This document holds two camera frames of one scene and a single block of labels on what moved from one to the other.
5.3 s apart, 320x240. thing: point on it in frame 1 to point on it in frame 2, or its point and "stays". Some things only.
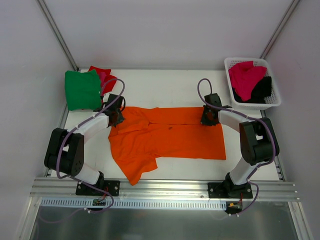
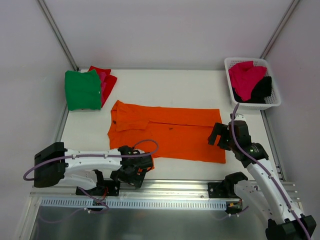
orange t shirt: x=147 y=134 stays
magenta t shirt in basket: x=243 y=76 stays
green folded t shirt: x=82 y=90 stays
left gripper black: x=116 y=119 to x=139 y=175
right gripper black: x=207 y=118 to x=219 y=136
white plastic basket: x=251 y=84 stays
